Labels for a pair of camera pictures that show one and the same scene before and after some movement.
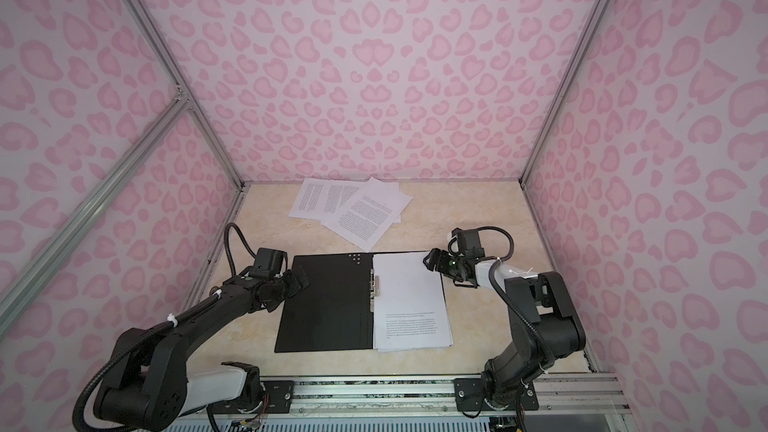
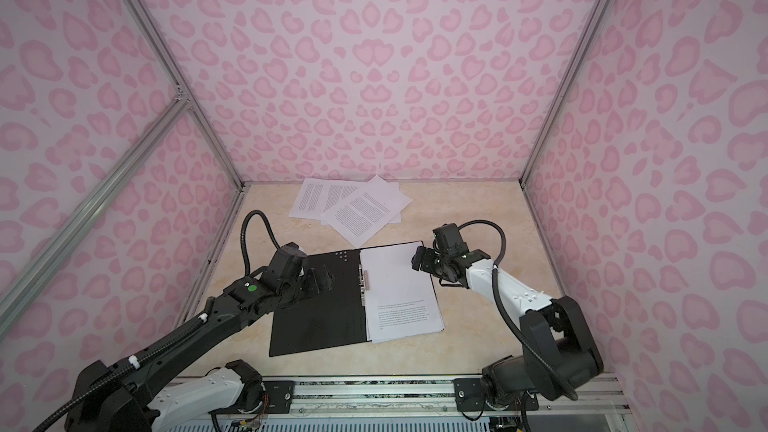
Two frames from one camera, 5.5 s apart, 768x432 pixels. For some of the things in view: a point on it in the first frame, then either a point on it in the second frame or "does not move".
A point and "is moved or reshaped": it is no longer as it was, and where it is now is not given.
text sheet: x=410 y=311 is moved or reshaped
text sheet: x=317 y=198 does not move
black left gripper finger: x=272 y=303 → x=309 y=290
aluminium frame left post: x=144 y=17 does not move
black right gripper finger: x=437 y=259 → x=420 y=256
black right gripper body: x=458 y=262 does not move
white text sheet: x=364 y=214 does not move
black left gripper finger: x=296 y=281 → x=324 y=280
